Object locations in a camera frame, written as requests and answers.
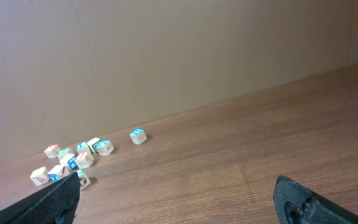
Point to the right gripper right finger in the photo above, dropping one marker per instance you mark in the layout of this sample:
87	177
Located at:
296	204

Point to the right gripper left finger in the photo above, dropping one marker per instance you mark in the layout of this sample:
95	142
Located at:
56	203

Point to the yellow wooden block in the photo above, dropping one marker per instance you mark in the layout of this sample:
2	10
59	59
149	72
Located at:
40	176

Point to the white block blue X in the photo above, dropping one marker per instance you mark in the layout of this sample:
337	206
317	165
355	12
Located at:
58	172

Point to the green J letter block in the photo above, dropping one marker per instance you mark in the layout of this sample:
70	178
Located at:
84	180

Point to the white blue-sided block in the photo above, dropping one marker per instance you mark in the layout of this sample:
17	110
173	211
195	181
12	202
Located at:
69	161

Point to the red I letter block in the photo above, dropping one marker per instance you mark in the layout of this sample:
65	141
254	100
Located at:
84	160

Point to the red Y letter block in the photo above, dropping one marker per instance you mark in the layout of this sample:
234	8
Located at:
52	151

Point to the green Z letter block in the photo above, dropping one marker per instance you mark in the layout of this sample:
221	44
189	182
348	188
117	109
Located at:
63	152

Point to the blue L letter block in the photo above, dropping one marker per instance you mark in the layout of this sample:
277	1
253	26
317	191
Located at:
83	147

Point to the white green-sided block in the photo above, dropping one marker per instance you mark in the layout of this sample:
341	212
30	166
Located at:
92	143

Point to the blue D letter block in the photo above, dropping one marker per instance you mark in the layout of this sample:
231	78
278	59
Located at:
104	147

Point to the blue block far right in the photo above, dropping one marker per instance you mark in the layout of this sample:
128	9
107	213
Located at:
138	136

